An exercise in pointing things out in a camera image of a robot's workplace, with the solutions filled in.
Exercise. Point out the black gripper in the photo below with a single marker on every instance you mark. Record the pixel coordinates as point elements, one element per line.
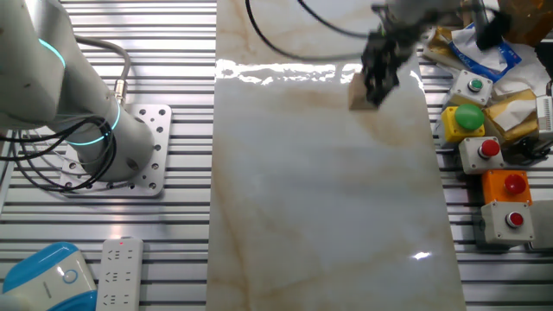
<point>386,49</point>

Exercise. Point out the small wooden block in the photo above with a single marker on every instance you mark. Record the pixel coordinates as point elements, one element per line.
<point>356,95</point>

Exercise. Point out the black clamp on arm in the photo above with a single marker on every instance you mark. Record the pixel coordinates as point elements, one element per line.
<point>492,32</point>

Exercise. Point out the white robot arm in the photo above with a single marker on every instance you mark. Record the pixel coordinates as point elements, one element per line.
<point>43,65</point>

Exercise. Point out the gold foil wrapper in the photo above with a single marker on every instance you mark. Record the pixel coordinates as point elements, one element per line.
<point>434,45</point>

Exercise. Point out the gray box green button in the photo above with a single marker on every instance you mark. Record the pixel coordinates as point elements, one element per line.
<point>464,88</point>

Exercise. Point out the yellow box green button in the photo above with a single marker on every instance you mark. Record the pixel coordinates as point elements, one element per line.
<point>453,129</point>

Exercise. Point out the gray box red button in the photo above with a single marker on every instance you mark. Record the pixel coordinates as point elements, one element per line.
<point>473,157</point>
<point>497,222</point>

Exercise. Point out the blue and white plastic bag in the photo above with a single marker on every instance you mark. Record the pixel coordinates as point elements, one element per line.
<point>497,65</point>

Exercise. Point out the gold foil bag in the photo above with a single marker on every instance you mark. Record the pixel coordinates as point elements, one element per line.
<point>501,114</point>

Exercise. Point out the marble pattern tile slab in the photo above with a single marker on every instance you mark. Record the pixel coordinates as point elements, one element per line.
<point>302,194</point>

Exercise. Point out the white crumpled paper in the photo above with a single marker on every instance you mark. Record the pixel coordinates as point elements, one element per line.
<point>529,71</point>

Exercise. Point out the orange box red button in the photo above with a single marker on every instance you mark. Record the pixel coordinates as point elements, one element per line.
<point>497,188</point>

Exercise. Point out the brown cardboard box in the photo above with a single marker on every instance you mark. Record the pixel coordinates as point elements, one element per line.
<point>529,17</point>

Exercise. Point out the white ribbed adapter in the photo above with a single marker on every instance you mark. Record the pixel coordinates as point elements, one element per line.
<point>545,116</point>

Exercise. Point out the plain gray box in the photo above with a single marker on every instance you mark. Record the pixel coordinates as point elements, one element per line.
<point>543,224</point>

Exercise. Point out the white power strip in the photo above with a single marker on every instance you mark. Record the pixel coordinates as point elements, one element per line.
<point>120,272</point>

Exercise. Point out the blue and white device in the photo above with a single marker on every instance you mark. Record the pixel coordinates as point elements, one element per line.
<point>39,281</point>

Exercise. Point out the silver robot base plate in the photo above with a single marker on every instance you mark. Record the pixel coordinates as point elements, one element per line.
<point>160,129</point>

